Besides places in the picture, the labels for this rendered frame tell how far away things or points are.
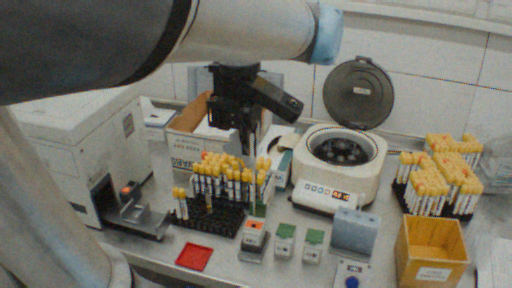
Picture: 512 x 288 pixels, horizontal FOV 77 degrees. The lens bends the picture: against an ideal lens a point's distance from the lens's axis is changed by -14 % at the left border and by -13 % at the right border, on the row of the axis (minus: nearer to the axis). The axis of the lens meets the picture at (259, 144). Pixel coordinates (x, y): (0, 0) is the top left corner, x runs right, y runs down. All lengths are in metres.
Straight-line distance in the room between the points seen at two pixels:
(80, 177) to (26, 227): 0.60
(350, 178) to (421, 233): 0.22
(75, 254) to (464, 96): 1.14
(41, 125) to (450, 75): 1.13
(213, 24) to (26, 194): 0.18
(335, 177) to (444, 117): 0.48
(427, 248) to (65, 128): 0.87
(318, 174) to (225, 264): 0.33
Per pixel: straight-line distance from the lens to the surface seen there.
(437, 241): 0.94
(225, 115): 0.65
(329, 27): 0.42
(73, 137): 0.84
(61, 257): 0.35
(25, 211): 0.30
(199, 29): 0.19
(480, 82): 1.25
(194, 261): 0.86
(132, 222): 0.92
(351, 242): 0.86
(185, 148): 1.07
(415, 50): 1.18
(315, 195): 0.96
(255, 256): 0.85
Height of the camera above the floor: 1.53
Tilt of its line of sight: 32 degrees down
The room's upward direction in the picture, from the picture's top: straight up
